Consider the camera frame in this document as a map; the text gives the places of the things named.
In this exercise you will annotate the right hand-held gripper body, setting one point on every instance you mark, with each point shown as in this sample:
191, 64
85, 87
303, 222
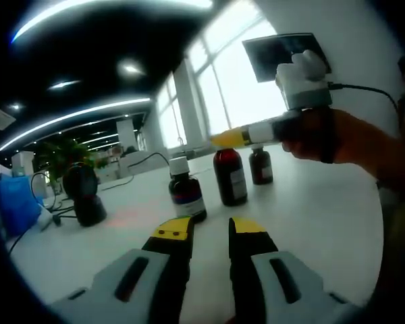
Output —
303, 94

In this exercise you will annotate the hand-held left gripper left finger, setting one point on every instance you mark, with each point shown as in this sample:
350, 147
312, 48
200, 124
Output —
141, 280

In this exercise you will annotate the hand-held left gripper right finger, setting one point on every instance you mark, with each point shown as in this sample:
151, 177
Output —
258, 280

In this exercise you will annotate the small dark medicine bottle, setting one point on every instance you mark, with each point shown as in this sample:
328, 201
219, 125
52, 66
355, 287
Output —
260, 168
185, 192

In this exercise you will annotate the tall red medicine bottle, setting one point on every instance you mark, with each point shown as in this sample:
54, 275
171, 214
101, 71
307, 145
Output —
227, 175

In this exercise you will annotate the person's right hand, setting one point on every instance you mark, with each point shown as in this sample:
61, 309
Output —
307, 148

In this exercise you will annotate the black monitor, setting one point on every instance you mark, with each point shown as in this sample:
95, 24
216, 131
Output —
266, 57

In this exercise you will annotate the steel sink with faucet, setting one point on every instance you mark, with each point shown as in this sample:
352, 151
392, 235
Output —
194, 154

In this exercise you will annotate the white table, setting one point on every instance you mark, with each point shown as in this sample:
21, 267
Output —
307, 219

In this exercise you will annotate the black barcode scanner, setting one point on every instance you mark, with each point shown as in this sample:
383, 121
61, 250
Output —
86, 209

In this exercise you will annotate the small white device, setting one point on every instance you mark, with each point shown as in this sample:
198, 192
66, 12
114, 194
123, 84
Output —
44, 219

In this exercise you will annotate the green potted plant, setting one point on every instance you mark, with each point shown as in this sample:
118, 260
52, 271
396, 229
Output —
60, 155

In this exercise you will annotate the ceiling light strip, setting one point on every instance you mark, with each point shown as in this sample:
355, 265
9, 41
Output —
74, 116

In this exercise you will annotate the long curved ceiling light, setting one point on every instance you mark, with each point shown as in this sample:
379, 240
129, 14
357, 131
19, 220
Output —
104, 11

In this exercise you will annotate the ceiling air vent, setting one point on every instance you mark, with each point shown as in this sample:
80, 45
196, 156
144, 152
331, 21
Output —
2, 118

